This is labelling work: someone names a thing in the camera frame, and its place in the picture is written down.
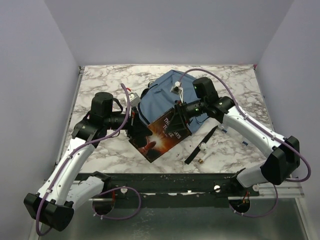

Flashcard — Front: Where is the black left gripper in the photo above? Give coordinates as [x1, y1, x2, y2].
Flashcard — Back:
[104, 106, 154, 138]

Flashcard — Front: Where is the blue student backpack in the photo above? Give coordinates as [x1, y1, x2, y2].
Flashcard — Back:
[137, 70, 209, 135]

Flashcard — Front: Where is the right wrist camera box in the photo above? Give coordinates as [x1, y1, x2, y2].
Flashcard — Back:
[170, 80, 184, 103]

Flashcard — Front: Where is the clear plastic packet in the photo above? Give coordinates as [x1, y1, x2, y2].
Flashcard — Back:
[218, 124, 249, 146]

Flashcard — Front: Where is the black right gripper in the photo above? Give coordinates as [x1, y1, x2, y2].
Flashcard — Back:
[165, 99, 207, 134]

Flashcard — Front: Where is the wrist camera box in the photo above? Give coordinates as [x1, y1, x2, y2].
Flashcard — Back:
[126, 87, 141, 108]
[170, 80, 184, 103]

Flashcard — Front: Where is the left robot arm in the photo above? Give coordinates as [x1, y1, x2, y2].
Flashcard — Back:
[23, 87, 142, 236]

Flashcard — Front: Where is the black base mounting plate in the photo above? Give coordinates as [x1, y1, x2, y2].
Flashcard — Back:
[92, 173, 259, 211]

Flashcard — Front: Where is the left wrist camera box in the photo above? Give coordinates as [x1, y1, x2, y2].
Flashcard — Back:
[126, 87, 141, 108]

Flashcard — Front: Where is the aluminium frame rail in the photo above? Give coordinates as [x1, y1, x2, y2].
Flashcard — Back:
[257, 181, 305, 199]

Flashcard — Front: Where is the dark red notebook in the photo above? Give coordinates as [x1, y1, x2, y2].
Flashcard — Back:
[129, 108, 192, 163]

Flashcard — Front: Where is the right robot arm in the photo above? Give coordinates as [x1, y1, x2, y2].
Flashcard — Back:
[165, 77, 300, 196]

